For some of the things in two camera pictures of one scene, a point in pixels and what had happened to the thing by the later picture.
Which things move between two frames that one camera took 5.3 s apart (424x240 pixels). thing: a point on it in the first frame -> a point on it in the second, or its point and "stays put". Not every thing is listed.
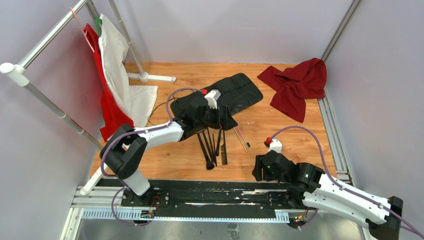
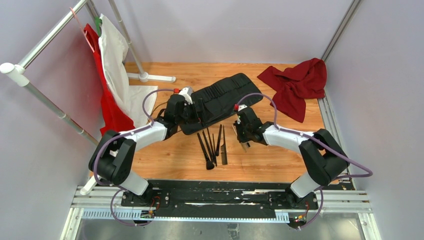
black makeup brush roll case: [238, 93] stays put
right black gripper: [258, 170] -> [241, 138]
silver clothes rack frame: [16, 73] stays put
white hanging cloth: [136, 101] stays put
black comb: [224, 155] stays put
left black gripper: [228, 122] -> [196, 118]
